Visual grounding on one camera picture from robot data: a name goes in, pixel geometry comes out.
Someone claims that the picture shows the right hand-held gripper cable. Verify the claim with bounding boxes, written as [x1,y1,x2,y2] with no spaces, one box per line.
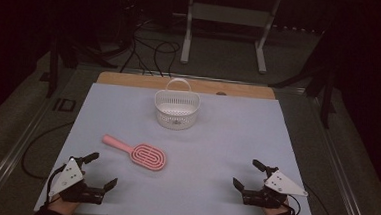
[284,193,303,215]

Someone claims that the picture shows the left hand-held gripper cable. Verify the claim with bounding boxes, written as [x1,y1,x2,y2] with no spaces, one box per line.
[45,163,68,198]

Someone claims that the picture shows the metal floor rail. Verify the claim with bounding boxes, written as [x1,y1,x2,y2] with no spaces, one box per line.
[296,88,381,215]
[0,63,92,215]

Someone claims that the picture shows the person's left hand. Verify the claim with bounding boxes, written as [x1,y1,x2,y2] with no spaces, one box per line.
[47,194,81,215]

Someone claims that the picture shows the light blue table mat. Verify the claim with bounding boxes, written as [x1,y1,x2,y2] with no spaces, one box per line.
[33,78,323,215]

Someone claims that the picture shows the black metal stand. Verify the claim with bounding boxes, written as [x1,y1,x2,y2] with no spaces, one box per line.
[38,32,121,103]
[266,25,341,130]

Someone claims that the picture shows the long black floor cable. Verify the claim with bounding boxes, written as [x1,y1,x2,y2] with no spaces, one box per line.
[20,118,75,182]

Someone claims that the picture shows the hand-held gripper cable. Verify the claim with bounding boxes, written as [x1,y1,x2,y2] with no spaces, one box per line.
[284,193,303,215]
[45,163,68,198]

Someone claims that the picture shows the black looped floor cable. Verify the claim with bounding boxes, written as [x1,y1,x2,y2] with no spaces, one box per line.
[151,39,183,79]

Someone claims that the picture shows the person's right hand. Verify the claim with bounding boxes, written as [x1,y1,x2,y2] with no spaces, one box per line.
[261,200,291,215]

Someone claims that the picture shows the white perforated basket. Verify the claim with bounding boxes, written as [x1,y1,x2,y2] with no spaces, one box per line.
[152,76,202,132]

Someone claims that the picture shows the pink hairbrush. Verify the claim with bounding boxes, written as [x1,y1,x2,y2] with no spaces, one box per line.
[100,133,169,172]

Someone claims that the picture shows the thin black floor cable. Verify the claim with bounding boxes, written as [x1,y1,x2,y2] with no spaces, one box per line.
[301,184,339,215]

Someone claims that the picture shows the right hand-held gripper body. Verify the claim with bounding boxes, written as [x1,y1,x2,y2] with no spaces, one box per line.
[241,164,311,211]

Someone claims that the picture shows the white metal stand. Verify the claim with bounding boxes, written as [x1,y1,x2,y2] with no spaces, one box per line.
[179,0,282,76]

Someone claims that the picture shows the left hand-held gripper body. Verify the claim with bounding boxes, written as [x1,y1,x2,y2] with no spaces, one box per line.
[47,155,108,206]

